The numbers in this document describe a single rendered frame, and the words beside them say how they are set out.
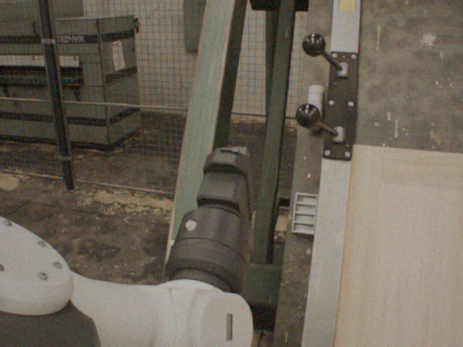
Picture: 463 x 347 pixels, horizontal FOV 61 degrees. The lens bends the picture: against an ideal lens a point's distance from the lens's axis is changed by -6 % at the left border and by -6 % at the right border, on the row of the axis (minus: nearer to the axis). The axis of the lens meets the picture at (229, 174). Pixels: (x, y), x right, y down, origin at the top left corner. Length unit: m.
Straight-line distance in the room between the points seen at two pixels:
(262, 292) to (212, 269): 0.37
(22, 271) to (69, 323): 0.03
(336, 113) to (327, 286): 0.29
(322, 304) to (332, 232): 0.12
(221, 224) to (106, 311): 0.19
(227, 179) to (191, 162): 0.27
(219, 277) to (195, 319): 0.10
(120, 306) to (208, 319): 0.08
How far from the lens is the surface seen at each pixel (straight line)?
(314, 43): 0.67
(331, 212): 0.71
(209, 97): 0.77
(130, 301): 0.32
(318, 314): 0.71
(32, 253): 0.21
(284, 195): 1.85
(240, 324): 0.41
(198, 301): 0.35
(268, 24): 1.55
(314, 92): 0.77
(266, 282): 0.78
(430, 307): 0.76
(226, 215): 0.45
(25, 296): 0.18
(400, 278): 0.74
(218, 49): 0.81
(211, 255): 0.42
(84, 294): 0.28
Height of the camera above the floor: 1.60
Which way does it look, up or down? 23 degrees down
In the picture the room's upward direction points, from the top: straight up
